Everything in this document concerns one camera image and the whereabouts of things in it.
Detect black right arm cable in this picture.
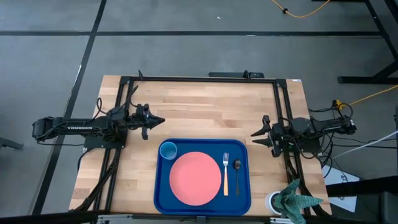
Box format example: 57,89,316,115
307,99,355,178

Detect dark metal spoon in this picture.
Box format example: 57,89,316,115
233,159,242,197

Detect green artificial plant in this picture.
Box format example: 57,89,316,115
273,179,324,224

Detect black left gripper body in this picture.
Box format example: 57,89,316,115
134,104,150,141

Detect black aluminium table frame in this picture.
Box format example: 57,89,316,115
70,70,332,224

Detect yellow extension cable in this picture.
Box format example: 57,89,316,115
270,0,331,19
337,84,398,110

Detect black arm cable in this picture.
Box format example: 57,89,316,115
307,99,355,178
95,85,139,116

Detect blue plastic tray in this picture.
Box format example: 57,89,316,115
154,138,252,217

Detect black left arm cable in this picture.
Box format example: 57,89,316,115
95,85,139,116

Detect white cable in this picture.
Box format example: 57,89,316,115
331,129,398,159

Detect white plant pot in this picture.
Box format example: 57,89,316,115
264,190,284,216

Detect black stand legs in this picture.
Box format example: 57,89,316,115
312,0,398,85

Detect fork with orange handle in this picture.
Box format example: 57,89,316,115
223,152,229,197

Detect white paper sheet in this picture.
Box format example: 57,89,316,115
322,164,361,213

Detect grey chair leg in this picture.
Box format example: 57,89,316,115
0,136,25,151

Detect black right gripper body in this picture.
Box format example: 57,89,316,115
271,123,292,158

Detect pink round plate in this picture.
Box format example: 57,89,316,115
169,151,222,207

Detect light blue plastic cup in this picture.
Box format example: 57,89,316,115
159,141,178,161

